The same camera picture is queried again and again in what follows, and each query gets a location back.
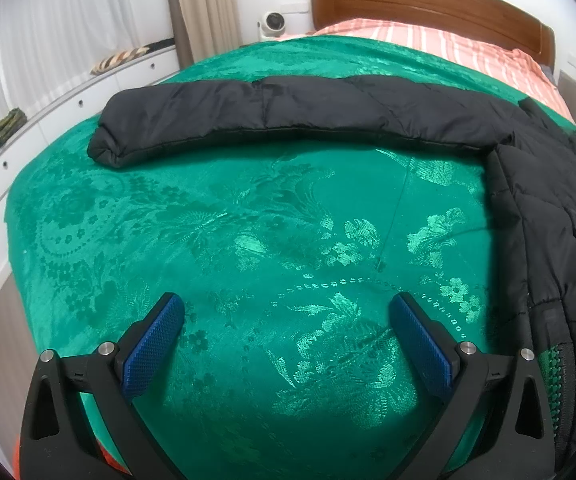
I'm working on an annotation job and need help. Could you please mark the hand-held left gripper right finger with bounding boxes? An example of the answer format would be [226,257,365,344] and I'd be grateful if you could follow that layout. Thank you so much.
[389,291,555,480]

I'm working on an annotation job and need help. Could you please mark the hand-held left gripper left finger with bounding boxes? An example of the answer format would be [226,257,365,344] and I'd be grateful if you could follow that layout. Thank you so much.
[19,291,189,480]

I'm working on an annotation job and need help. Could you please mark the black puffer jacket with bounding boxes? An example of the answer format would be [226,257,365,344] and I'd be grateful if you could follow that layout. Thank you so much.
[86,79,576,475]

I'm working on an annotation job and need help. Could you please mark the green patterned bed blanket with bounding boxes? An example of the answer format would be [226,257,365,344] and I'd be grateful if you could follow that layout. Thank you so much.
[4,31,576,480]

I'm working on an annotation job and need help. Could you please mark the long white drawer cabinet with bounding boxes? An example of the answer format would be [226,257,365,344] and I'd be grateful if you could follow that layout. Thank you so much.
[0,36,181,320]

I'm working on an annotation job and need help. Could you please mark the green camouflage cloth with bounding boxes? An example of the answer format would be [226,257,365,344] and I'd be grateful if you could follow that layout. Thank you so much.
[0,108,28,150]

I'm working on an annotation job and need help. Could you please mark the striped brown cushion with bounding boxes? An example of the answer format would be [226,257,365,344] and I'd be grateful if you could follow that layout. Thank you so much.
[90,47,151,76]

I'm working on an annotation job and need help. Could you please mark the pink striped bed sheet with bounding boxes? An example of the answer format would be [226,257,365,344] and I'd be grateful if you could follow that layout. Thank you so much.
[274,18,576,126]

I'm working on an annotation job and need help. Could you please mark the small white round fan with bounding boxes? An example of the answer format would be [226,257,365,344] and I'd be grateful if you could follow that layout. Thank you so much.
[257,10,289,41]

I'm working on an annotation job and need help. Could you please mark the beige curtain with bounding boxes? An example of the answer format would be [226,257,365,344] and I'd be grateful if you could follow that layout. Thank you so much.
[164,0,243,70]

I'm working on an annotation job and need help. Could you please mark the white sheer curtain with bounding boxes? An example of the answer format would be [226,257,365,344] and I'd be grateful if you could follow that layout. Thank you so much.
[0,0,175,126]

